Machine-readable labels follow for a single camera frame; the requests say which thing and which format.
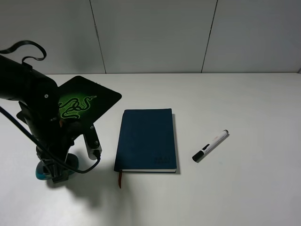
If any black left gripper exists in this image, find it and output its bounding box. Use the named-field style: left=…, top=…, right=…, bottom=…
left=16, top=101, right=83, bottom=184

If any grey teal computer mouse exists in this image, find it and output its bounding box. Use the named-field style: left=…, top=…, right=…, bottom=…
left=35, top=153, right=79, bottom=180

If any white black marker pen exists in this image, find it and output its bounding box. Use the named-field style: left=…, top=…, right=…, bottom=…
left=192, top=129, right=229, bottom=162

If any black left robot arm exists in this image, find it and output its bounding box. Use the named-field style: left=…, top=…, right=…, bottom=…
left=0, top=56, right=82, bottom=183

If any black green snake mouse pad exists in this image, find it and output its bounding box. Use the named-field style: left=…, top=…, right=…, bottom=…
left=58, top=76, right=122, bottom=124

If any dark blue notebook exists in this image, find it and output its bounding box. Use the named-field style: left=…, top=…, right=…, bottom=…
left=114, top=108, right=177, bottom=186

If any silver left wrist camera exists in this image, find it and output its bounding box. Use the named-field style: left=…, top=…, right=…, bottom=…
left=83, top=124, right=102, bottom=160

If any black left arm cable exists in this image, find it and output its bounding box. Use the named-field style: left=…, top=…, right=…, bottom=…
left=0, top=105, right=102, bottom=174

